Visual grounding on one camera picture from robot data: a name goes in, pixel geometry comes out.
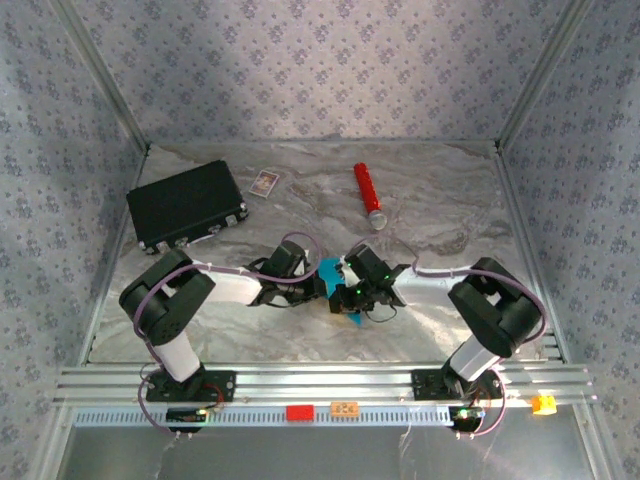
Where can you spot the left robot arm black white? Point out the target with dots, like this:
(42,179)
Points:
(165,305)

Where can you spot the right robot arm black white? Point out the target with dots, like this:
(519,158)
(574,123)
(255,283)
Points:
(495,310)

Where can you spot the red microphone silver head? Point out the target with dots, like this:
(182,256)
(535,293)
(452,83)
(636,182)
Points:
(367,192)

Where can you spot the small playing card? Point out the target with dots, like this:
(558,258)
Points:
(263,182)

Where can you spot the orange label tag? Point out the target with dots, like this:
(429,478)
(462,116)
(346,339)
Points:
(345,409)

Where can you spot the red plastic block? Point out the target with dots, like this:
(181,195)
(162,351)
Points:
(300,413)

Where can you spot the black hard case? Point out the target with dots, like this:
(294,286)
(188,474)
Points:
(185,200)

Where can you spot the yellow orange plastic block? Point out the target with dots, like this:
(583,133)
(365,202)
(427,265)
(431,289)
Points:
(544,405)

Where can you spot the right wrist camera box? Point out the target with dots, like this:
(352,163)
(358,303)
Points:
(350,272)

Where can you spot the aluminium mounting rail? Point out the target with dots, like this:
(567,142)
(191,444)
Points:
(325,382)

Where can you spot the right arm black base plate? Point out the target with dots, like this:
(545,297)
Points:
(430,385)

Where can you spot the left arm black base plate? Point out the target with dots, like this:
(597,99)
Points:
(220,385)

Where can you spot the aluminium side rail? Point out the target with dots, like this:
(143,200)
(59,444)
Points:
(521,225)
(98,310)

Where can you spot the aluminium frame post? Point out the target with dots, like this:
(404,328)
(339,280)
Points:
(543,75)
(104,75)

